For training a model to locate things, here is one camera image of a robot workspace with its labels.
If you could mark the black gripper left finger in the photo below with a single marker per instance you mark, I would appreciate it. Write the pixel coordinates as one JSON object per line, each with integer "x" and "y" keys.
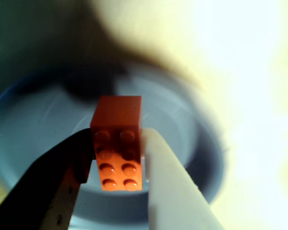
{"x": 33, "y": 187}

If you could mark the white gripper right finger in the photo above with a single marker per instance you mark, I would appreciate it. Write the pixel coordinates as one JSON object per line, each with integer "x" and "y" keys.
{"x": 172, "y": 191}

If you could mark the red lego block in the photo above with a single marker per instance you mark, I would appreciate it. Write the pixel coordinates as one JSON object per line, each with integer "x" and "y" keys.
{"x": 118, "y": 134}

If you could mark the black round metal pan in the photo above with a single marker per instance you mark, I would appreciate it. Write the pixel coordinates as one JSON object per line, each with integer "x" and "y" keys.
{"x": 38, "y": 119}

